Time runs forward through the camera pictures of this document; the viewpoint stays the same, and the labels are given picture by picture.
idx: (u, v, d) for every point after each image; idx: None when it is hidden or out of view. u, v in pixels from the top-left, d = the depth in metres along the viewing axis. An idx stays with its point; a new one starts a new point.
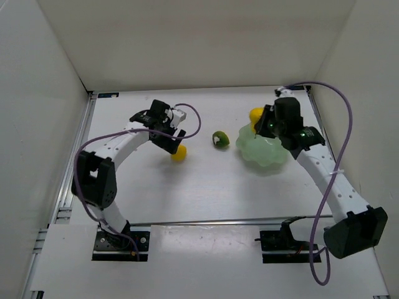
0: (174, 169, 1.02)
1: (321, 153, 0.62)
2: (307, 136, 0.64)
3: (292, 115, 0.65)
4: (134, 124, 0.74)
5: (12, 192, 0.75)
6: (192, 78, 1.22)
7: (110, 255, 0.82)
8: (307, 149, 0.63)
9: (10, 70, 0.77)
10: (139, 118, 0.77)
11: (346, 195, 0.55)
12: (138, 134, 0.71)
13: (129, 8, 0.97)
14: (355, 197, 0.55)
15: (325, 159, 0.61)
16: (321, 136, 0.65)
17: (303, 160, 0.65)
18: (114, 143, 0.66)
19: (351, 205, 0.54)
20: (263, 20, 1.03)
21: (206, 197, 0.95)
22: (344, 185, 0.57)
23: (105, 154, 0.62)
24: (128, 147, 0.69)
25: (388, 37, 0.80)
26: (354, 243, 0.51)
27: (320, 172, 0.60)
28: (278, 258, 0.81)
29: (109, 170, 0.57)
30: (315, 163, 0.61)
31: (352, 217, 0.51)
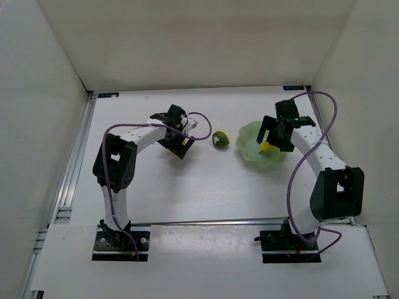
0: (174, 169, 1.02)
1: (309, 130, 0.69)
2: (300, 121, 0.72)
3: (288, 109, 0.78)
4: (155, 121, 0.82)
5: (12, 191, 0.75)
6: (192, 78, 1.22)
7: (110, 255, 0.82)
8: (297, 127, 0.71)
9: (10, 70, 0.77)
10: (159, 117, 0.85)
11: (327, 157, 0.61)
12: (157, 129, 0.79)
13: (130, 8, 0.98)
14: (336, 160, 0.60)
15: (312, 134, 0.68)
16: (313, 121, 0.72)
17: (295, 137, 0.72)
18: (137, 131, 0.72)
19: (330, 165, 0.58)
20: (263, 21, 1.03)
21: (206, 197, 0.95)
22: (326, 151, 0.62)
23: (129, 138, 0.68)
24: (148, 139, 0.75)
25: (388, 38, 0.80)
26: (332, 198, 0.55)
27: (307, 144, 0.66)
28: (278, 258, 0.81)
29: (131, 152, 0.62)
30: (303, 136, 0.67)
31: (328, 170, 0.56)
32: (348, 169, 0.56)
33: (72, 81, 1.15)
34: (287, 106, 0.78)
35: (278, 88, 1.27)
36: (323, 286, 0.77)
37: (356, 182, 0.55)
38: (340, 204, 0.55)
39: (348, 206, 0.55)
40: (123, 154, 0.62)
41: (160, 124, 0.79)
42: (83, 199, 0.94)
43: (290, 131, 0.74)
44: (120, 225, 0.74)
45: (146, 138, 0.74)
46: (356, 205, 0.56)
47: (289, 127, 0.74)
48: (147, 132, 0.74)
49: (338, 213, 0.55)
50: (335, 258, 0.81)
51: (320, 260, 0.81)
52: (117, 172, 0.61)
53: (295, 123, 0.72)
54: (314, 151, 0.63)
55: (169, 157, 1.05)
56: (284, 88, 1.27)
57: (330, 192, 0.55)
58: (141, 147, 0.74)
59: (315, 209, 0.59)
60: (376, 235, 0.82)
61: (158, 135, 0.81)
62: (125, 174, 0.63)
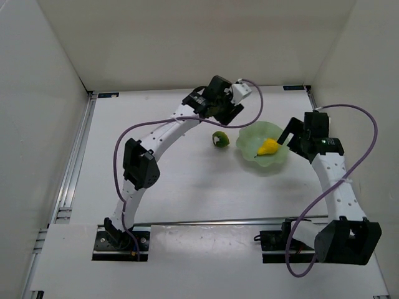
0: (179, 169, 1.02)
1: (334, 161, 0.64)
2: (327, 144, 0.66)
3: (317, 124, 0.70)
4: (186, 108, 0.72)
5: (12, 191, 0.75)
6: (193, 78, 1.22)
7: (111, 255, 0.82)
8: (323, 153, 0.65)
9: (10, 70, 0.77)
10: (192, 101, 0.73)
11: (345, 202, 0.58)
12: (186, 122, 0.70)
13: (130, 8, 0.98)
14: (355, 207, 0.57)
15: (336, 167, 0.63)
16: (341, 148, 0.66)
17: (316, 164, 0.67)
18: (159, 132, 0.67)
19: (348, 213, 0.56)
20: (263, 21, 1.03)
21: (213, 199, 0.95)
22: (347, 194, 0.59)
23: (148, 146, 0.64)
24: (174, 137, 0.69)
25: (388, 37, 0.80)
26: (340, 248, 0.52)
27: (328, 178, 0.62)
28: (278, 258, 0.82)
29: (149, 164, 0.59)
30: (326, 168, 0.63)
31: (342, 222, 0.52)
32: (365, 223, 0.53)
33: (72, 81, 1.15)
34: (316, 121, 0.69)
35: (278, 89, 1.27)
36: (324, 286, 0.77)
37: (371, 238, 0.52)
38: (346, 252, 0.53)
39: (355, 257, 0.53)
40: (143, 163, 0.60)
41: (190, 117, 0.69)
42: (83, 199, 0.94)
43: (312, 153, 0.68)
44: (124, 226, 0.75)
45: (173, 137, 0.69)
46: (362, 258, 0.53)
47: (312, 147, 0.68)
48: (171, 131, 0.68)
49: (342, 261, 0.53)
50: None
51: None
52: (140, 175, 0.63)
53: (322, 147, 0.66)
54: (333, 191, 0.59)
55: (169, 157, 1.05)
56: (284, 89, 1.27)
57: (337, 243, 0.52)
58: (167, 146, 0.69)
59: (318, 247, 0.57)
60: None
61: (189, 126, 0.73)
62: (148, 178, 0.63)
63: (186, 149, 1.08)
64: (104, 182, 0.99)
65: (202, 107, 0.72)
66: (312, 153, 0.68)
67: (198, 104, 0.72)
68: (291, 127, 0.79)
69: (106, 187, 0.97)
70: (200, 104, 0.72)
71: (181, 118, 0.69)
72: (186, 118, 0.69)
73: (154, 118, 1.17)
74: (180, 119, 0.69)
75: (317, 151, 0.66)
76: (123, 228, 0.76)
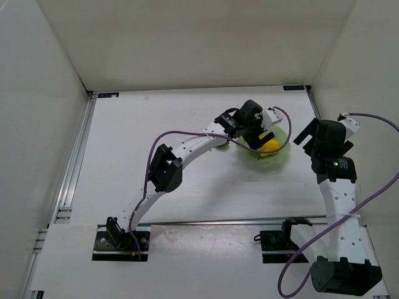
0: (190, 172, 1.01)
1: (343, 190, 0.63)
2: (339, 167, 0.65)
3: (331, 140, 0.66)
4: (217, 128, 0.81)
5: (12, 191, 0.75)
6: (192, 78, 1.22)
7: (110, 255, 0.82)
8: (333, 179, 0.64)
9: (9, 70, 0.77)
10: (224, 122, 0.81)
11: (348, 240, 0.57)
12: (216, 138, 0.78)
13: (130, 8, 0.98)
14: (357, 247, 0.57)
15: (345, 197, 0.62)
16: (355, 173, 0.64)
17: (323, 189, 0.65)
18: (190, 144, 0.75)
19: (350, 254, 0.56)
20: (263, 21, 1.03)
21: (226, 203, 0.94)
22: (352, 231, 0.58)
23: (178, 153, 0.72)
24: (203, 149, 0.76)
25: (388, 37, 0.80)
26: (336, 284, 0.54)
27: (334, 209, 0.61)
28: (278, 258, 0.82)
29: (176, 170, 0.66)
30: (334, 199, 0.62)
31: (341, 266, 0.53)
32: (366, 266, 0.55)
33: (72, 81, 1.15)
34: (331, 136, 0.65)
35: (278, 88, 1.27)
36: None
37: (370, 279, 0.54)
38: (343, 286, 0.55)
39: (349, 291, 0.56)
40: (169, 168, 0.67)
41: (219, 136, 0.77)
42: (83, 199, 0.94)
43: (322, 174, 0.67)
44: (130, 227, 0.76)
45: (201, 149, 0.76)
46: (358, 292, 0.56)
47: (323, 168, 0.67)
48: (202, 145, 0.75)
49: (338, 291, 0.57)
50: None
51: None
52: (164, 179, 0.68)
53: (332, 169, 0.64)
54: (338, 226, 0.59)
55: None
56: (284, 88, 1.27)
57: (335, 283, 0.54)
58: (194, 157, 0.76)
59: (314, 275, 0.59)
60: (375, 235, 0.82)
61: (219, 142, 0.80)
62: (170, 182, 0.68)
63: None
64: (104, 182, 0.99)
65: (230, 129, 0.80)
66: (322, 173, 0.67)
67: (227, 125, 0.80)
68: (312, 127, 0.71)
69: (106, 187, 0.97)
70: (229, 126, 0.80)
71: (212, 134, 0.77)
72: (217, 134, 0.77)
73: (154, 118, 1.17)
74: (211, 134, 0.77)
75: (326, 174, 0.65)
76: (126, 230, 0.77)
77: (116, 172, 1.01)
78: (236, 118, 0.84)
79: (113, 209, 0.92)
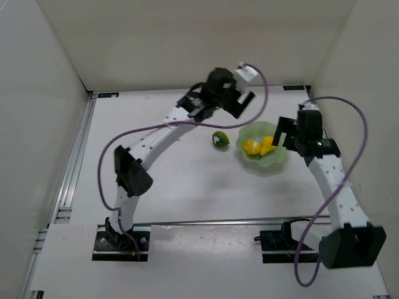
0: (190, 172, 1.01)
1: (331, 163, 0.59)
2: (323, 147, 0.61)
3: (312, 125, 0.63)
4: (180, 111, 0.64)
5: (12, 191, 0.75)
6: (192, 78, 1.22)
7: (110, 255, 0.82)
8: (319, 157, 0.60)
9: (10, 70, 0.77)
10: (187, 105, 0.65)
11: (347, 207, 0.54)
12: (179, 126, 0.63)
13: (130, 8, 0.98)
14: (357, 212, 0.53)
15: (335, 169, 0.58)
16: (338, 148, 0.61)
17: (313, 167, 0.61)
18: (149, 140, 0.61)
19: (350, 221, 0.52)
20: (263, 21, 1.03)
21: (225, 202, 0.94)
22: (347, 197, 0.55)
23: (136, 154, 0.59)
24: (166, 143, 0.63)
25: (388, 38, 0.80)
26: (345, 255, 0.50)
27: (327, 183, 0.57)
28: (278, 258, 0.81)
29: (139, 170, 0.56)
30: (325, 172, 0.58)
31: (345, 232, 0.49)
32: (370, 229, 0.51)
33: (72, 81, 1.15)
34: (310, 122, 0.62)
35: (278, 89, 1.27)
36: (324, 286, 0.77)
37: (375, 243, 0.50)
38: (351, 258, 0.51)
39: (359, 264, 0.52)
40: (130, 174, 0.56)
41: (182, 122, 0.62)
42: (83, 199, 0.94)
43: (308, 157, 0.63)
44: (122, 227, 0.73)
45: (164, 143, 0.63)
46: (368, 262, 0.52)
47: (308, 151, 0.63)
48: (163, 139, 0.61)
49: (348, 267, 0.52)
50: None
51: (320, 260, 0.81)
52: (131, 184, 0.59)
53: (317, 150, 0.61)
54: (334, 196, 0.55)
55: (170, 157, 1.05)
56: (284, 89, 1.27)
57: (343, 254, 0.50)
58: (159, 154, 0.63)
59: (323, 254, 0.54)
60: None
61: (186, 129, 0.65)
62: (136, 188, 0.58)
63: (186, 149, 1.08)
64: (103, 182, 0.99)
65: (194, 113, 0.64)
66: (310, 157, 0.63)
67: (190, 108, 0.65)
68: (282, 126, 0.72)
69: (106, 187, 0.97)
70: (191, 109, 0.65)
71: (173, 123, 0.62)
72: (179, 122, 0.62)
73: (154, 118, 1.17)
74: (172, 123, 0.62)
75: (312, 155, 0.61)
76: (120, 231, 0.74)
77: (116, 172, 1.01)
78: (202, 94, 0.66)
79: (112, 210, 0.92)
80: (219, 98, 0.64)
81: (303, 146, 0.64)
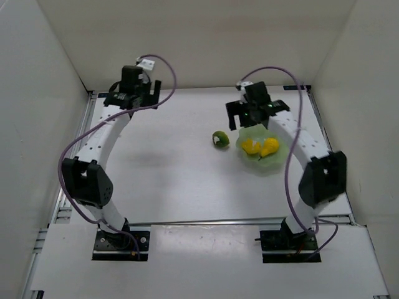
0: (189, 172, 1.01)
1: (285, 117, 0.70)
2: (274, 107, 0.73)
3: (260, 93, 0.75)
4: (111, 109, 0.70)
5: (13, 191, 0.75)
6: (192, 78, 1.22)
7: (110, 255, 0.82)
8: (274, 115, 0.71)
9: (10, 70, 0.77)
10: (115, 101, 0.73)
11: (309, 145, 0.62)
12: (117, 120, 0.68)
13: (130, 7, 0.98)
14: (318, 146, 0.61)
15: (290, 121, 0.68)
16: (287, 105, 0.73)
17: (273, 126, 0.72)
18: (94, 141, 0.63)
19: (313, 152, 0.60)
20: (263, 20, 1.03)
21: (224, 202, 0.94)
22: (307, 139, 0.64)
23: (89, 157, 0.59)
24: (110, 139, 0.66)
25: (388, 37, 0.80)
26: (322, 186, 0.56)
27: (287, 132, 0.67)
28: (278, 258, 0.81)
29: (98, 172, 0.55)
30: (282, 124, 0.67)
31: (315, 161, 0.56)
32: (331, 156, 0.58)
33: (72, 81, 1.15)
34: (257, 91, 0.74)
35: (278, 88, 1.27)
36: (324, 286, 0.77)
37: (342, 167, 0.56)
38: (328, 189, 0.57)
39: (335, 190, 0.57)
40: (90, 177, 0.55)
41: (118, 114, 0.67)
42: None
43: (265, 119, 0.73)
44: (116, 227, 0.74)
45: (110, 140, 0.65)
46: (343, 187, 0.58)
47: (264, 115, 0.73)
48: (106, 136, 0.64)
49: (328, 197, 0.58)
50: (335, 258, 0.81)
51: (320, 260, 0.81)
52: (92, 192, 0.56)
53: (270, 109, 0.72)
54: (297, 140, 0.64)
55: (169, 156, 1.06)
56: (284, 88, 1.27)
57: (320, 182, 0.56)
58: (107, 152, 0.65)
59: (305, 195, 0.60)
60: (375, 235, 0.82)
61: (121, 123, 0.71)
62: (101, 192, 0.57)
63: (186, 149, 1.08)
64: None
65: (125, 103, 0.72)
66: (265, 121, 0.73)
67: (120, 101, 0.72)
68: (232, 109, 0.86)
69: None
70: (121, 101, 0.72)
71: (111, 118, 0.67)
72: (115, 115, 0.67)
73: (153, 118, 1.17)
74: (110, 119, 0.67)
75: (269, 115, 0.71)
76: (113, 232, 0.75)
77: (116, 172, 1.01)
78: (121, 90, 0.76)
79: None
80: (139, 90, 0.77)
81: (256, 111, 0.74)
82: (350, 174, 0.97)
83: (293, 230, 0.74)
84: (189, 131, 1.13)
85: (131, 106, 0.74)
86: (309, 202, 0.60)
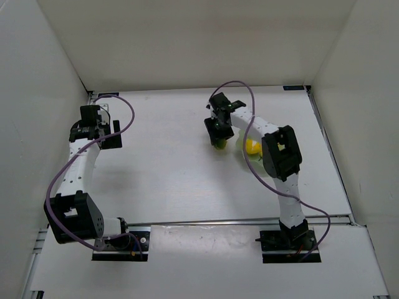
0: (189, 172, 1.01)
1: (242, 111, 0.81)
2: (232, 106, 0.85)
3: (219, 101, 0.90)
4: (78, 142, 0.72)
5: (12, 191, 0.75)
6: (192, 78, 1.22)
7: (111, 255, 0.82)
8: (234, 111, 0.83)
9: (10, 70, 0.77)
10: (80, 136, 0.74)
11: (262, 126, 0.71)
12: (88, 151, 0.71)
13: (129, 7, 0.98)
14: (270, 126, 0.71)
15: (246, 113, 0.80)
16: (243, 102, 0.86)
17: (234, 121, 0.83)
18: (72, 175, 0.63)
19: (266, 130, 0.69)
20: (262, 20, 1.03)
21: (224, 202, 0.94)
22: (260, 121, 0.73)
23: (73, 190, 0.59)
24: (87, 169, 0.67)
25: (388, 37, 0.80)
26: (279, 156, 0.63)
27: (244, 121, 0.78)
28: (278, 258, 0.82)
29: (87, 202, 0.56)
30: (240, 116, 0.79)
31: (268, 135, 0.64)
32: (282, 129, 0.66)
33: (72, 81, 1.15)
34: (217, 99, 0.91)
35: (278, 88, 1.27)
36: (323, 286, 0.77)
37: (290, 136, 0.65)
38: (287, 159, 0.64)
39: (292, 159, 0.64)
40: (78, 210, 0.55)
41: (88, 144, 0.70)
42: None
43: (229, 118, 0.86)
44: (115, 233, 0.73)
45: (86, 170, 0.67)
46: (298, 156, 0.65)
47: (225, 114, 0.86)
48: (83, 166, 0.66)
49: (288, 167, 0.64)
50: (335, 257, 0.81)
51: (320, 260, 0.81)
52: (85, 223, 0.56)
53: (230, 109, 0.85)
54: (252, 126, 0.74)
55: (170, 157, 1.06)
56: (284, 88, 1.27)
57: (275, 152, 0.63)
58: (88, 182, 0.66)
59: (271, 172, 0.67)
60: (375, 235, 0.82)
61: (93, 153, 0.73)
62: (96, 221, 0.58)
63: (186, 149, 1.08)
64: (103, 182, 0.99)
65: (91, 133, 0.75)
66: (229, 119, 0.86)
67: (86, 134, 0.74)
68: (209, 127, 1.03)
69: (106, 187, 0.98)
70: (86, 132, 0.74)
71: (82, 149, 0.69)
72: (85, 146, 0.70)
73: (153, 118, 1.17)
74: (81, 150, 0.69)
75: (230, 113, 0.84)
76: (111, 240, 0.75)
77: (116, 172, 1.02)
78: (83, 126, 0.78)
79: (111, 209, 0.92)
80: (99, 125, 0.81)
81: (221, 114, 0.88)
82: (350, 174, 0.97)
83: (289, 224, 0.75)
84: (189, 131, 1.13)
85: (97, 136, 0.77)
86: (274, 174, 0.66)
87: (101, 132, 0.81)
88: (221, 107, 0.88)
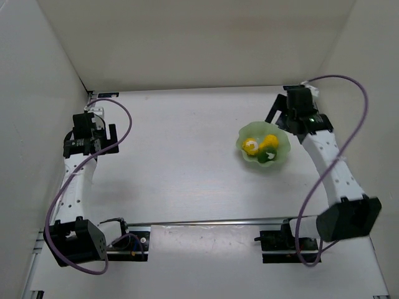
0: (189, 173, 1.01)
1: (326, 139, 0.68)
2: (315, 123, 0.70)
3: (302, 101, 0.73)
4: (73, 159, 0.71)
5: (12, 191, 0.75)
6: (192, 78, 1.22)
7: (111, 255, 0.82)
8: (313, 133, 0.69)
9: (10, 71, 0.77)
10: (75, 151, 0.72)
11: (343, 181, 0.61)
12: (85, 167, 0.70)
13: (129, 8, 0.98)
14: (353, 184, 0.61)
15: (329, 146, 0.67)
16: (330, 124, 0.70)
17: (308, 145, 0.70)
18: (69, 199, 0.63)
19: (347, 191, 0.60)
20: (262, 21, 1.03)
21: (224, 202, 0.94)
22: (343, 173, 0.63)
23: (73, 216, 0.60)
24: (85, 188, 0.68)
25: (388, 37, 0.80)
26: (345, 225, 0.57)
27: (323, 157, 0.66)
28: (278, 258, 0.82)
29: (88, 230, 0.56)
30: (320, 148, 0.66)
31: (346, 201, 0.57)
32: (365, 200, 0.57)
33: (72, 81, 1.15)
34: (300, 98, 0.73)
35: (278, 89, 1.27)
36: (323, 286, 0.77)
37: (371, 214, 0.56)
38: (350, 229, 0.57)
39: (356, 234, 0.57)
40: (79, 236, 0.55)
41: (85, 162, 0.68)
42: None
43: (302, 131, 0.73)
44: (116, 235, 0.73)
45: (84, 190, 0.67)
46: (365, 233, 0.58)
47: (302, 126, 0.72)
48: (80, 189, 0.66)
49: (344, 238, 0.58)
50: (335, 258, 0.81)
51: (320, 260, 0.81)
52: (85, 246, 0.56)
53: (310, 126, 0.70)
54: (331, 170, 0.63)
55: (169, 157, 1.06)
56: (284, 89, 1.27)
57: (343, 222, 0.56)
58: (86, 201, 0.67)
59: (322, 226, 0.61)
60: (375, 235, 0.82)
61: (89, 169, 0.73)
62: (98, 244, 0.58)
63: (186, 149, 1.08)
64: (103, 182, 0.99)
65: (87, 146, 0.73)
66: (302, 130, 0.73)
67: (81, 147, 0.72)
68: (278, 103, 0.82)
69: (106, 187, 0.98)
70: (82, 146, 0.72)
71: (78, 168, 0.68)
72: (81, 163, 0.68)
73: (153, 118, 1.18)
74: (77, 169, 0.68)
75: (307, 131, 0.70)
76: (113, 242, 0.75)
77: (115, 172, 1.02)
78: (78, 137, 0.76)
79: (111, 209, 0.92)
80: (94, 132, 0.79)
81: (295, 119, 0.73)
82: None
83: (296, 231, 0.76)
84: (189, 131, 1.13)
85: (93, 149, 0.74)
86: (325, 232, 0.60)
87: (98, 142, 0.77)
88: (298, 111, 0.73)
